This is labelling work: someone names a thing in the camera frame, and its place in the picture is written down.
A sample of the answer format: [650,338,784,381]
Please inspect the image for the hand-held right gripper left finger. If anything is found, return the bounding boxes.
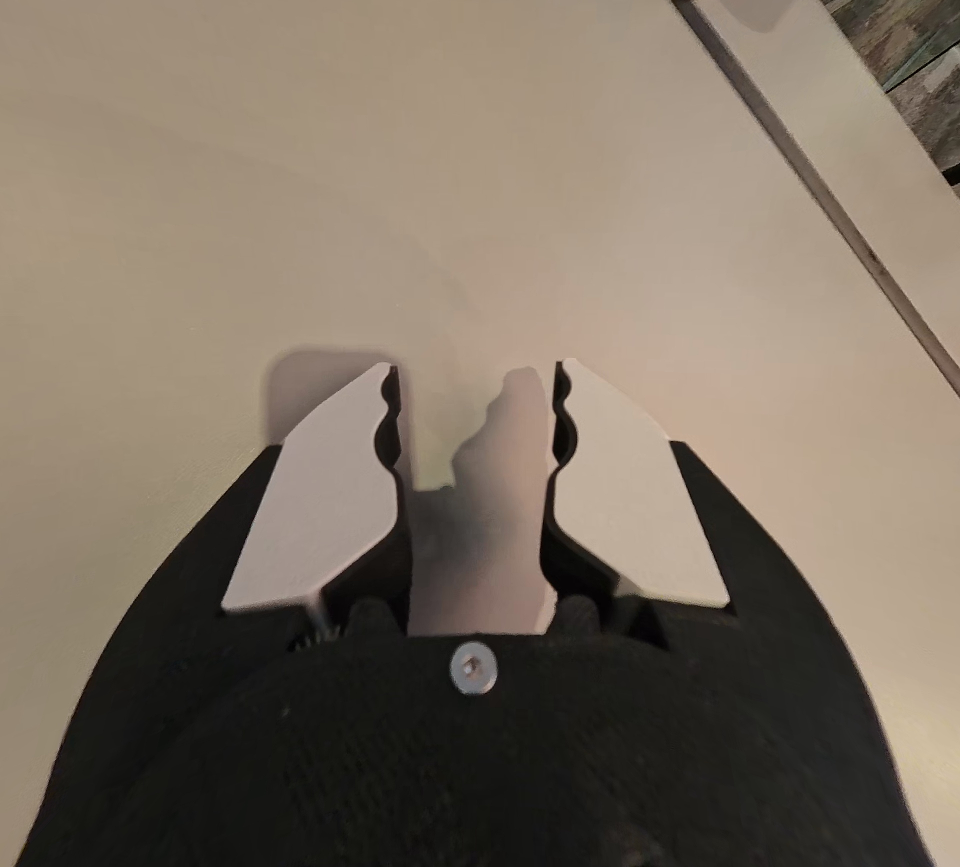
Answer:
[221,360,414,632]

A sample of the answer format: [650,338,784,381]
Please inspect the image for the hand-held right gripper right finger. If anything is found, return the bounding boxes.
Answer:
[540,357,730,632]

